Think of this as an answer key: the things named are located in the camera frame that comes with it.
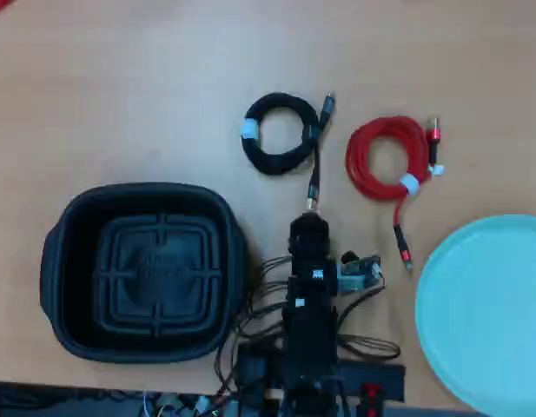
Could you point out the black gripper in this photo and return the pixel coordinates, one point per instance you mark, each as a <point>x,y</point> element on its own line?
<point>311,269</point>

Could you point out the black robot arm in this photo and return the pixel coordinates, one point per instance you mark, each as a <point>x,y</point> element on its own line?
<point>311,339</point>

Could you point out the light green round bowl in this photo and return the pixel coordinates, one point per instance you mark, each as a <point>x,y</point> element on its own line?
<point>489,313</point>

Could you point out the black square bowl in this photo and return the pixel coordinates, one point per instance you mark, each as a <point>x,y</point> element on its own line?
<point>76,260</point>

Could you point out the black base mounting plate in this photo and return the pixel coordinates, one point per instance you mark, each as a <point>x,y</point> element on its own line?
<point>372,378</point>

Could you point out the red and black clamp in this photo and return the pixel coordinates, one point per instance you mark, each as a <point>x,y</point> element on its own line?
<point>372,397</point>

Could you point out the green circuit board camera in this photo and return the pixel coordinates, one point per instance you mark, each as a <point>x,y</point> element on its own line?
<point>359,273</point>

